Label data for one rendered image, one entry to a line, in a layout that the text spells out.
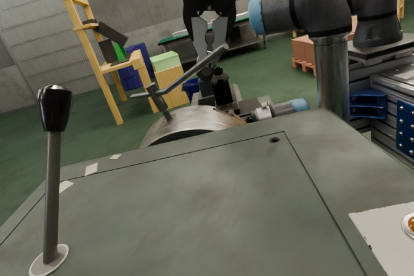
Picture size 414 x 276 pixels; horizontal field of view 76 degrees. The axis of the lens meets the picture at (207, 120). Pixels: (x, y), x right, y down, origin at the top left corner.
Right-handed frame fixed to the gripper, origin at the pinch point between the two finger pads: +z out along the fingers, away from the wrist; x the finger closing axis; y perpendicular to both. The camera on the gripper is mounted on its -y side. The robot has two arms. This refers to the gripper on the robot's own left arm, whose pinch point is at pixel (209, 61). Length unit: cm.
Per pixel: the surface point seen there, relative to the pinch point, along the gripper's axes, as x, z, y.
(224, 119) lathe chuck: -3.0, 12.6, 2.6
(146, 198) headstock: 7.2, 10.6, -24.6
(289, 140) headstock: -10.1, 6.3, -18.8
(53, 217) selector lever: 14.9, 8.8, -29.5
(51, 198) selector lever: 15.1, 7.1, -28.8
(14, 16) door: 533, 18, 724
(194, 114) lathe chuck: 3.2, 11.7, 2.9
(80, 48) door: 377, 108, 736
